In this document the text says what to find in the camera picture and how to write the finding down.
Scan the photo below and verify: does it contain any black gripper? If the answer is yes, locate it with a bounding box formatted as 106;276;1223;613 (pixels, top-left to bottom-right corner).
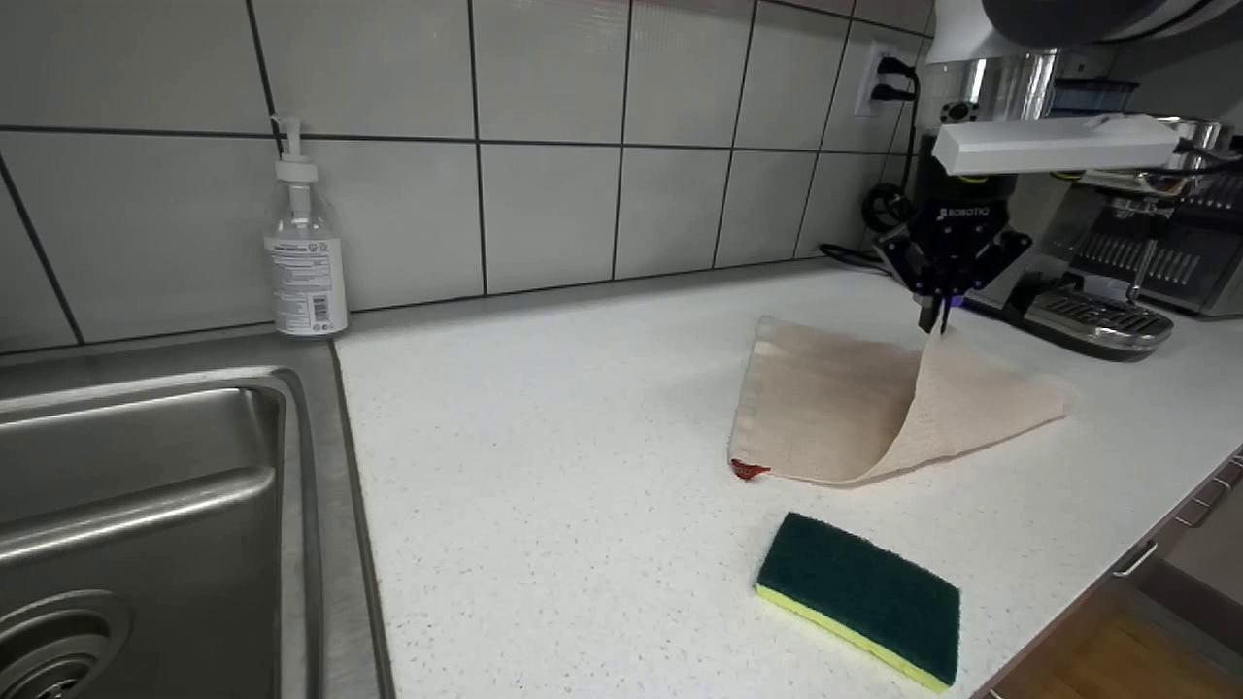
875;171;1037;338

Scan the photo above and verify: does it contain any beige waffle weave towel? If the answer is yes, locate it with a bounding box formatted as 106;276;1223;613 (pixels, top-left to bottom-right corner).
725;313;1074;493

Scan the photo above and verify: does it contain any stainless steel espresso machine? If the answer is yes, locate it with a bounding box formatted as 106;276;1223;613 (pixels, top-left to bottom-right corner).
893;55;1243;364

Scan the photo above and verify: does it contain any green and yellow sponge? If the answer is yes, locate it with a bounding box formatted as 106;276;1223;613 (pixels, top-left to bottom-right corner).
753;509;968;699

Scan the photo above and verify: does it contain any clear soap pump bottle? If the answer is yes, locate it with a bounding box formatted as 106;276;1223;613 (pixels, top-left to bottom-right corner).
261;115;353;340

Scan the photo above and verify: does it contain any stainless steel sink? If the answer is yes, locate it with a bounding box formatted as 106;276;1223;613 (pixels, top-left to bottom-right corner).
0;338;398;699

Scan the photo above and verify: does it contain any black power cable with plug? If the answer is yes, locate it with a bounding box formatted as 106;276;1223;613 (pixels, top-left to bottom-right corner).
818;55;954;276

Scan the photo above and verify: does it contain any white wall outlet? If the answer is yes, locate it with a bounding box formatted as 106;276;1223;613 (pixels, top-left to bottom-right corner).
851;44;929;115

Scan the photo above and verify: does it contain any silver drawer handle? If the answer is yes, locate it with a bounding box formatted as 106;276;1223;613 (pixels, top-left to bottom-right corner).
1106;538;1165;582
1169;477;1233;531

